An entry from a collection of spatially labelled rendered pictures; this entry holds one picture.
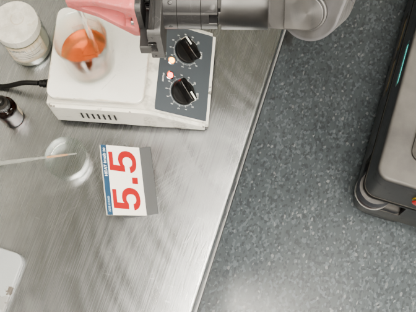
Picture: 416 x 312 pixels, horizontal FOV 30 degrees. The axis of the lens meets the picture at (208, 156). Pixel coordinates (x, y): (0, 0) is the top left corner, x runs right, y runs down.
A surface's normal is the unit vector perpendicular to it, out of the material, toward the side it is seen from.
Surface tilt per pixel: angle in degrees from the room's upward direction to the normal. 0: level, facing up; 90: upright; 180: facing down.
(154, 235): 0
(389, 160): 0
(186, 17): 58
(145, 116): 90
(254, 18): 63
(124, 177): 40
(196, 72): 30
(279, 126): 0
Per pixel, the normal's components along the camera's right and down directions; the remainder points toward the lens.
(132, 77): -0.03, -0.25
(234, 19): -0.04, 0.75
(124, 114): -0.08, 0.96
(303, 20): -0.35, 0.33
